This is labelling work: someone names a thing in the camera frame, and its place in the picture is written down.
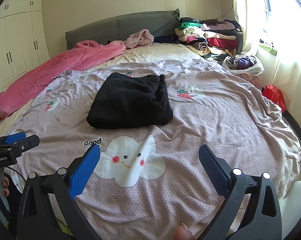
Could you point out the cream curtain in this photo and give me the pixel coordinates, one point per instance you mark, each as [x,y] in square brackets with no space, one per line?
[290,85]

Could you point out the white rounded object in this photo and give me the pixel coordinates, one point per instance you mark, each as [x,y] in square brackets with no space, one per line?
[298,192]

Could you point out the dark navy clothes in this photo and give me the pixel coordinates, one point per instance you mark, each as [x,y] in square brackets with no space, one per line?
[165,39]

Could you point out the red plastic bag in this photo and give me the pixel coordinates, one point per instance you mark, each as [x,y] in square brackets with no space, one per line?
[274,96]

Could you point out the dark bed frame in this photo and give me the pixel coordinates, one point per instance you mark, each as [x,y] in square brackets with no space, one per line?
[296,140]

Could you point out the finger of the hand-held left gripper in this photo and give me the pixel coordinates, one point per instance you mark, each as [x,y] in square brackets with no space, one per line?
[30,142]
[15,137]

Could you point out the person's left hand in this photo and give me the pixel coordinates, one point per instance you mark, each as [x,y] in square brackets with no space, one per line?
[6,186]

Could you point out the floral storage box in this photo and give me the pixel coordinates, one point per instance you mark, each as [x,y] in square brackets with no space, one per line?
[251,80]

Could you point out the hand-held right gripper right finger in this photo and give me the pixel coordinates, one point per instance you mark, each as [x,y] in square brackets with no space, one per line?
[214,168]

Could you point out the black sweater with orange cuffs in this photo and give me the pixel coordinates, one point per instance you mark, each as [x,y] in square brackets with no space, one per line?
[130,102]

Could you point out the cream bed sheet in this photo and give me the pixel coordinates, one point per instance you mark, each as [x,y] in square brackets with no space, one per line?
[153,52]

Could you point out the pile of folded clothes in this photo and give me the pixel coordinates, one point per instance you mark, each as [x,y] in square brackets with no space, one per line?
[210,37]

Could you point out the yellow-green cloth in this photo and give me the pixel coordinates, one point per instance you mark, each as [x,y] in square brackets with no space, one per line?
[64,228]

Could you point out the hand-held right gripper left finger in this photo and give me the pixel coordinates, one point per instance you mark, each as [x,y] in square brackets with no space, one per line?
[86,166]

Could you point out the window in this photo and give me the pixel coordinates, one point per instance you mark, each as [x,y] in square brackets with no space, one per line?
[285,7]

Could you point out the pink fluffy garment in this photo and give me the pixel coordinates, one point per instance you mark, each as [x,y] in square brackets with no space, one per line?
[140,38]

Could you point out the lilac printed quilt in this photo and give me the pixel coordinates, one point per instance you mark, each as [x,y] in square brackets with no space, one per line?
[215,120]

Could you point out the person's right hand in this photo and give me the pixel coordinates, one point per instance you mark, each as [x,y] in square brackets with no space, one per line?
[183,233]

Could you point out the white bag of clothes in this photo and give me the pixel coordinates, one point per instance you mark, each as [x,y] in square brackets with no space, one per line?
[243,63]

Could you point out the white wardrobe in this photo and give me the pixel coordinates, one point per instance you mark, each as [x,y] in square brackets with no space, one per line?
[18,42]

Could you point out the grey quilted headboard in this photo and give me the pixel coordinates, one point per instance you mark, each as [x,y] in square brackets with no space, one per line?
[103,27]

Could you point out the pink fleece blanket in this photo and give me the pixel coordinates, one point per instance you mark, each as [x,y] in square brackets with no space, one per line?
[40,80]

